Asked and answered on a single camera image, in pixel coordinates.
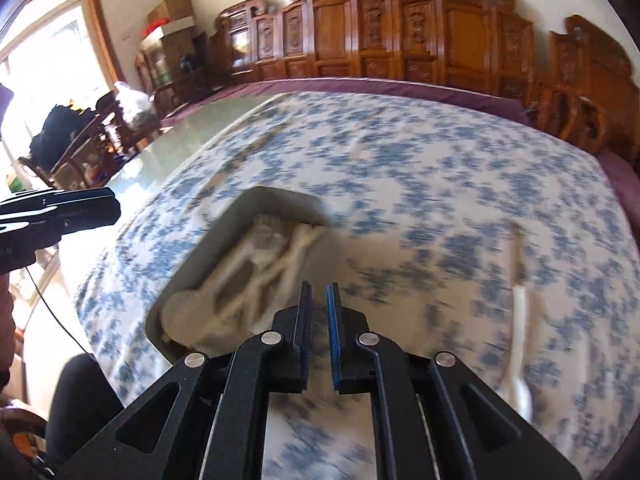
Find cream plastic spoon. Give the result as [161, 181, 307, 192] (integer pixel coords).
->
[499, 284, 533, 422]

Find large cream ladle spoon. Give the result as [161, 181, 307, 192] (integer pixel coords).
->
[160, 235, 254, 348]

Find cream handled small fork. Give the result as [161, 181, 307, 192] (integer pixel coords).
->
[192, 222, 324, 351]

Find smiley steel spork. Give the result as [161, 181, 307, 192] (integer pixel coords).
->
[250, 216, 283, 271]

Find person's left hand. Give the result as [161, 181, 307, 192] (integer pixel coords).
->
[0, 274, 15, 373]

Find wooden dining chair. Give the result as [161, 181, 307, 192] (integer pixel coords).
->
[17, 91, 160, 191]

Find black bag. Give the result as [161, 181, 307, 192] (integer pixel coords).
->
[29, 105, 96, 172]

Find grey metal tray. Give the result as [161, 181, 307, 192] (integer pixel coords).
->
[145, 186, 331, 364]

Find white plastic bag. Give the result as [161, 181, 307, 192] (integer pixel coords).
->
[114, 81, 157, 130]

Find blue floral tablecloth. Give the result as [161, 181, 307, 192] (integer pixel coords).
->
[76, 92, 639, 479]

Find wooden cabinet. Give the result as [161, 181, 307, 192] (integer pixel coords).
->
[134, 28, 208, 117]

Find cardboard box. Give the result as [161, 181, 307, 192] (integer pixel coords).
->
[148, 0, 193, 24]

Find purple armchair cushion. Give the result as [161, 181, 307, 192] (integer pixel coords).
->
[597, 150, 640, 242]

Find purple sofa cushion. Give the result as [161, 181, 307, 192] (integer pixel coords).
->
[160, 77, 532, 127]

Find carved wooden armchair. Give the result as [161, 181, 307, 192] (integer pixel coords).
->
[550, 14, 639, 164]

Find long carved wooden sofa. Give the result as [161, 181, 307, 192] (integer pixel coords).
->
[208, 0, 614, 156]

